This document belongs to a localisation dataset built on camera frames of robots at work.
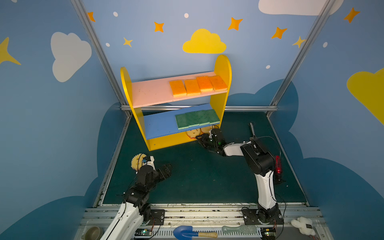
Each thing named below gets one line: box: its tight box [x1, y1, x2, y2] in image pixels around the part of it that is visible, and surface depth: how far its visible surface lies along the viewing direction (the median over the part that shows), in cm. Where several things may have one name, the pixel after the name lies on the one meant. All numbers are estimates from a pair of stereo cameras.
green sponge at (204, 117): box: [199, 109, 210, 126], surface depth 100 cm
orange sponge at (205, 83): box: [196, 76, 214, 93], surface depth 79 cm
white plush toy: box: [290, 216, 316, 236], surface depth 72 cm
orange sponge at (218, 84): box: [208, 75, 228, 92], surface depth 79 cm
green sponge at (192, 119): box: [181, 109, 205, 130], surface depth 98 cm
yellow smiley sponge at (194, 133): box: [186, 128, 204, 139], surface depth 106 cm
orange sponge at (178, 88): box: [169, 80, 187, 97], surface depth 77 cm
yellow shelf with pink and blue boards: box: [120, 55, 232, 151], surface depth 85 cm
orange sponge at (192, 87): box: [184, 79, 201, 96], surface depth 77 cm
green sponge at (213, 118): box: [208, 109, 220, 125], surface depth 100 cm
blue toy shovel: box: [173, 225, 218, 240], surface depth 71 cm
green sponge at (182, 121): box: [175, 113, 189, 130], surface depth 98 cm
